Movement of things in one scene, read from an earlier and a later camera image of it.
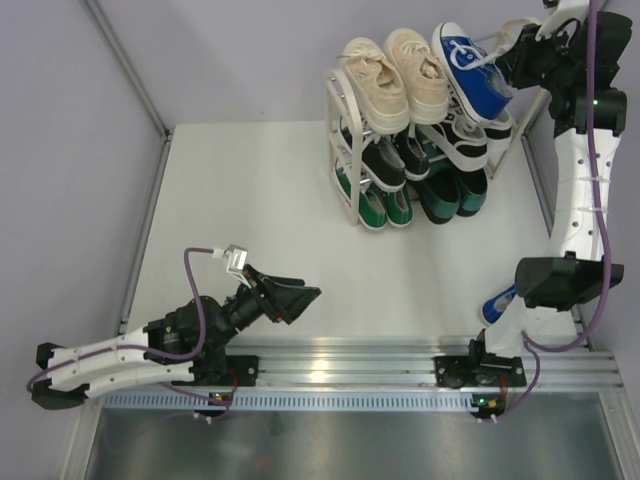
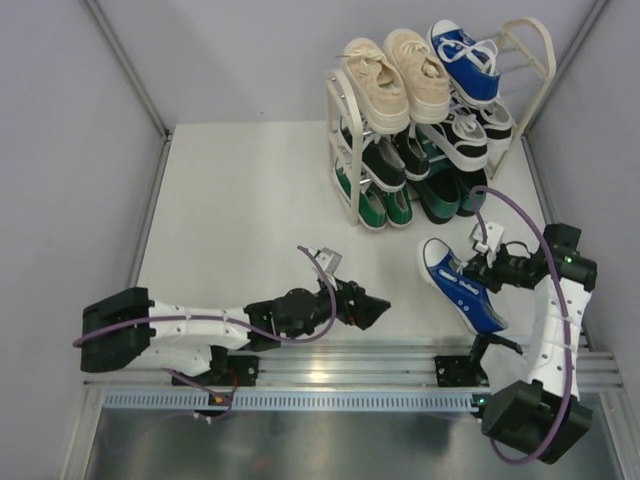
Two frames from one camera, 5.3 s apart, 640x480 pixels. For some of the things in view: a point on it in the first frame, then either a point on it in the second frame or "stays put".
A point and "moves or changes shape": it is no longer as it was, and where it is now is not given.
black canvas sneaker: x=381 y=159 stays put
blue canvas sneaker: x=494 y=307 → x=471 y=303
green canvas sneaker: x=373 y=213 stays put
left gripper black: x=282 y=299 → x=368 y=309
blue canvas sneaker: x=476 y=76 moves or changes shape
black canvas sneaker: x=414 y=157 stays put
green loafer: x=439 y=194 stays put
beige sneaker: x=379 y=85 stays put
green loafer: x=473 y=192 stays put
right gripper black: x=513 y=60 → x=481 y=268
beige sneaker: x=421 y=73 stays put
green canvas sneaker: x=398 y=207 stays put
